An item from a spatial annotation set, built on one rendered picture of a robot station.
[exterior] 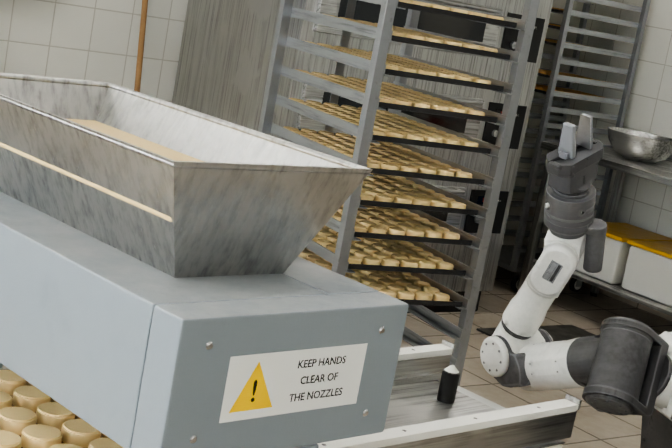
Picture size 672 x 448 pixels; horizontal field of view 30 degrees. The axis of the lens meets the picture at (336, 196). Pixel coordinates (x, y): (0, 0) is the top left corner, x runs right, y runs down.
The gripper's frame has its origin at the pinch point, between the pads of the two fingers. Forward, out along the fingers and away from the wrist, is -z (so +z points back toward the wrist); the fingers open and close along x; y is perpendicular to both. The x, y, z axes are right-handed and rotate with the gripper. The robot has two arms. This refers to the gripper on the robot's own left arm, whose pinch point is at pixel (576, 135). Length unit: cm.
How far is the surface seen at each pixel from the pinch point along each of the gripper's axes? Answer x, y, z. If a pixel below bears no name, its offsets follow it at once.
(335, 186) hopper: -75, 20, -29
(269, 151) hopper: -72, 4, -26
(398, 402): -38, -4, 40
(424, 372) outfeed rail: -25, -10, 44
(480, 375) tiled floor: 170, -157, 240
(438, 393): -30, -3, 42
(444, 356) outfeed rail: -19.9, -10.6, 43.3
